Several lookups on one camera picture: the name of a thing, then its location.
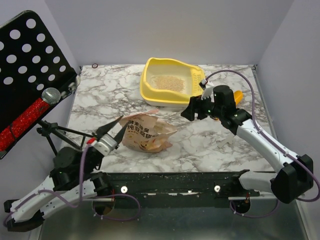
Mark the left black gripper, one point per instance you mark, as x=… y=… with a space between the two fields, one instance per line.
x=105 y=129

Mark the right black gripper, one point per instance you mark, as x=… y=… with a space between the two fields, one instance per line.
x=194 y=107

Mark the pink cat litter bag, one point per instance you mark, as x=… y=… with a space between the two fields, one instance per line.
x=146 y=132

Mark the yellow plastic litter scoop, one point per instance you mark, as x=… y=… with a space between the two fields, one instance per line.
x=238 y=96

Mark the yellow plastic litter box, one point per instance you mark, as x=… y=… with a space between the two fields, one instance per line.
x=190 y=74

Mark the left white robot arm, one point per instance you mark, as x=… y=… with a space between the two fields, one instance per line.
x=76 y=176

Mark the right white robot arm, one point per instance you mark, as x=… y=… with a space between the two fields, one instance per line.
x=292 y=173

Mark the beige tofu litter pellets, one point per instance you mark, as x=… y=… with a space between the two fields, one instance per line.
x=168 y=82

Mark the red glitter microphone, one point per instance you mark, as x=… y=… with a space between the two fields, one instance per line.
x=49 y=97

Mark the black perforated music stand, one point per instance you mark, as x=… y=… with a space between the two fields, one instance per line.
x=30 y=62

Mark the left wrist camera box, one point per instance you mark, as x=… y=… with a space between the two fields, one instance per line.
x=104 y=145

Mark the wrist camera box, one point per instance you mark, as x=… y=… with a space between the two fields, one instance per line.
x=207 y=89
x=104 y=145

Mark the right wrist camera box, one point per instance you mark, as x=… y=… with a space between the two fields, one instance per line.
x=207 y=89

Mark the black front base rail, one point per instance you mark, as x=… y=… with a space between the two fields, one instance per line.
x=175 y=190

